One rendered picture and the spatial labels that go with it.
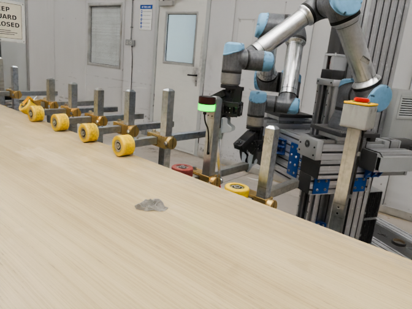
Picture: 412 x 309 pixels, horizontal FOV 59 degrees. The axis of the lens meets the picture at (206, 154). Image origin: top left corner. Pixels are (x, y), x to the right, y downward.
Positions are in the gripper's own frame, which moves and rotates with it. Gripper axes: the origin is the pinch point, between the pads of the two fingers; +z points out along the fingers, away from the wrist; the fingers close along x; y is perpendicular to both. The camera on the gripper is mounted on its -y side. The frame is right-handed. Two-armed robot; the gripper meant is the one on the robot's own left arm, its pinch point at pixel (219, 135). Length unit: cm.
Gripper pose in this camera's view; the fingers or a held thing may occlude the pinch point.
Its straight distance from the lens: 144.7
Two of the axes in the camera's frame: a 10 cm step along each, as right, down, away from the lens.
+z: -0.9, 9.6, 2.5
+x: 3.7, -2.0, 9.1
